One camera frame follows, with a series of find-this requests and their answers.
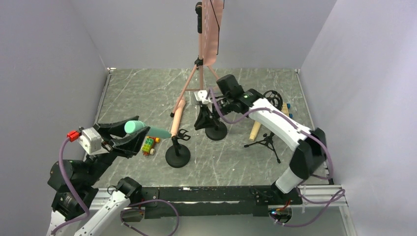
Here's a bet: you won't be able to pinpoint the black round-base mic stand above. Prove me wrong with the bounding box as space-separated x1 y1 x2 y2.
165 129 191 168
205 122 228 141

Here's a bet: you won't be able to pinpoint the teal microphone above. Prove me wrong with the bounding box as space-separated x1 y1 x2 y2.
124 120 172 140

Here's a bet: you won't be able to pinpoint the pink microphone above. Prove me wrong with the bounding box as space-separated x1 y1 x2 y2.
170 97 186 136

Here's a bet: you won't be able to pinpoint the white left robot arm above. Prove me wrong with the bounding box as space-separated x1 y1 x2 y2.
47 116 149 236

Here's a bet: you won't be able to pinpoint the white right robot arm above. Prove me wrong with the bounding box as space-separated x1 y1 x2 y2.
194 74 330 194

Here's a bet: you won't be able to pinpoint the pink music stand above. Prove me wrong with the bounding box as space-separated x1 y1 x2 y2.
170 0 225 118

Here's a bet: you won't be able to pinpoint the colourful toy block car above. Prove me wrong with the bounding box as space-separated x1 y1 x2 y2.
141 136 161 156

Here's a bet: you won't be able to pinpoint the yellow microphone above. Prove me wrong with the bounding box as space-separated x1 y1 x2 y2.
249 121 261 141

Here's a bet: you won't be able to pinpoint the beige toy car blue wheels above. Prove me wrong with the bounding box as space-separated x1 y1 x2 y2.
281 103 293 118

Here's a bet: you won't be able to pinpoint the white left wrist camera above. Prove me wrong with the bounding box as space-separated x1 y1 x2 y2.
66 127 103 155

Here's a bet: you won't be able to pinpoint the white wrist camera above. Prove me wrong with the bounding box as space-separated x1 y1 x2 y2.
193 90 211 105
66 127 103 155

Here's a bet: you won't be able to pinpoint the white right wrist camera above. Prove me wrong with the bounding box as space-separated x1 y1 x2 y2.
193 90 211 105

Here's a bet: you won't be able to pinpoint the black shock mount tripod stand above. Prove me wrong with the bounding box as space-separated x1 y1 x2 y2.
243 90 284 164

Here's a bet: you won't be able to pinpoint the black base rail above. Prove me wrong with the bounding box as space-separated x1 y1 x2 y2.
141 185 300 219

